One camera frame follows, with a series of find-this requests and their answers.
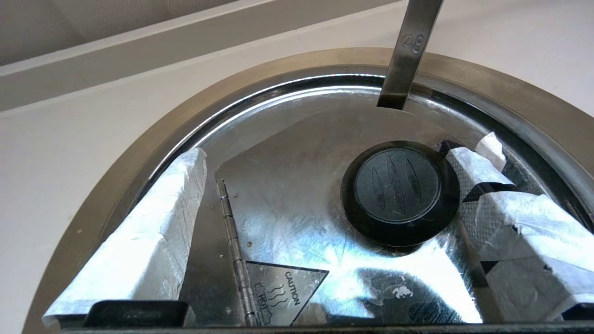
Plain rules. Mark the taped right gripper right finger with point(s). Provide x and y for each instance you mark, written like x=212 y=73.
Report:
x=524 y=232

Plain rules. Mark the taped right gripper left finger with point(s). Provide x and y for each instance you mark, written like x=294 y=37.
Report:
x=148 y=232

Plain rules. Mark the steel hinged pot lid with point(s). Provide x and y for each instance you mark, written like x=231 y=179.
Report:
x=301 y=185

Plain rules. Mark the right steel pot lid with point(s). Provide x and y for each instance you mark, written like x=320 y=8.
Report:
x=116 y=185

